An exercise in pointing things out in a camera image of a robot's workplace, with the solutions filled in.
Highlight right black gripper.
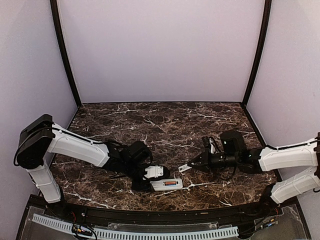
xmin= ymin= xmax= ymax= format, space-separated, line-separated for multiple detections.
xmin=187 ymin=147 xmax=240 ymax=174

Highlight white battery cover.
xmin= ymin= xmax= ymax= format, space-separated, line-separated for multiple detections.
xmin=178 ymin=164 xmax=192 ymax=173

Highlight white remote control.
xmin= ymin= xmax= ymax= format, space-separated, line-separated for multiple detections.
xmin=150 ymin=178 xmax=183 ymax=192

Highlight orange AAA battery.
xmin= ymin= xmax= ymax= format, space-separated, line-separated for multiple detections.
xmin=164 ymin=181 xmax=177 ymax=186

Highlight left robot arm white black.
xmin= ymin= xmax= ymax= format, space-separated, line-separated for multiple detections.
xmin=13 ymin=114 xmax=163 ymax=218

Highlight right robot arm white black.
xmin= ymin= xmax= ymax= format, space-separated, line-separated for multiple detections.
xmin=187 ymin=130 xmax=320 ymax=217

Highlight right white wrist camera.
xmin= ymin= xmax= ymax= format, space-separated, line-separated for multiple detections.
xmin=201 ymin=136 xmax=221 ymax=154

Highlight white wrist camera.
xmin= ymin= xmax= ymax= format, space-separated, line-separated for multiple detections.
xmin=143 ymin=165 xmax=170 ymax=181
xmin=201 ymin=136 xmax=221 ymax=154

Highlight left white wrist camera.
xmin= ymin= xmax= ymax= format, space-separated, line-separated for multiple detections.
xmin=143 ymin=165 xmax=170 ymax=181

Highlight white slotted cable duct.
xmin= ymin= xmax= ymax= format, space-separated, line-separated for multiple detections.
xmin=32 ymin=213 xmax=239 ymax=240

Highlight black front rail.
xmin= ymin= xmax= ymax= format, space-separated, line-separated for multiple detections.
xmin=27 ymin=194 xmax=283 ymax=228

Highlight right black frame post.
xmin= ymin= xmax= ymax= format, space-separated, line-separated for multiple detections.
xmin=241 ymin=0 xmax=273 ymax=109

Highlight black frame post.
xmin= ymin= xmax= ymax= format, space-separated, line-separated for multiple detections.
xmin=49 ymin=0 xmax=83 ymax=108
xmin=241 ymin=0 xmax=273 ymax=109

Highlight left black frame post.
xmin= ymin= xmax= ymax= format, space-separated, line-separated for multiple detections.
xmin=49 ymin=0 xmax=83 ymax=108

